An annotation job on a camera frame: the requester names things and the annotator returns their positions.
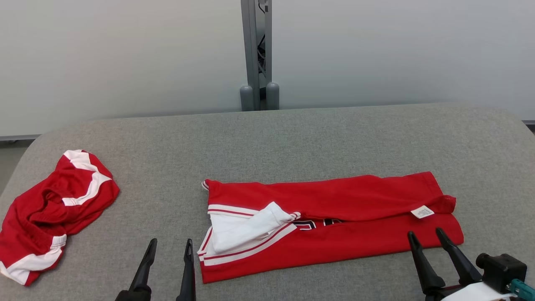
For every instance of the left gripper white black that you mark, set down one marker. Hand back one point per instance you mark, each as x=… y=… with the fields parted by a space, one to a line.
x=133 y=295

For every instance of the grey metal stand post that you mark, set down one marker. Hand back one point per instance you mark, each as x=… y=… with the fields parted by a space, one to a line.
x=246 y=99

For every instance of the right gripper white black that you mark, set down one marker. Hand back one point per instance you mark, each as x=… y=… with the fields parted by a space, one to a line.
x=468 y=294

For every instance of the grey cylinder post foot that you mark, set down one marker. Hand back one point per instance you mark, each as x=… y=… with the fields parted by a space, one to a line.
x=272 y=97

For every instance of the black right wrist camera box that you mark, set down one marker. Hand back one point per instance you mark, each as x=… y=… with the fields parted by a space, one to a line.
x=501 y=271

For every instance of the red shorts with white bands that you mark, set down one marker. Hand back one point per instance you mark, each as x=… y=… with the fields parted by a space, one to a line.
x=37 y=217

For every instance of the grey metal partition post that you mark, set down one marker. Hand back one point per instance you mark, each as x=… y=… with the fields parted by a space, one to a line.
x=250 y=42

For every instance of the red shirt with white sleeves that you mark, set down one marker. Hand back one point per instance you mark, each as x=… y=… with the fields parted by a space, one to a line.
x=342 y=196

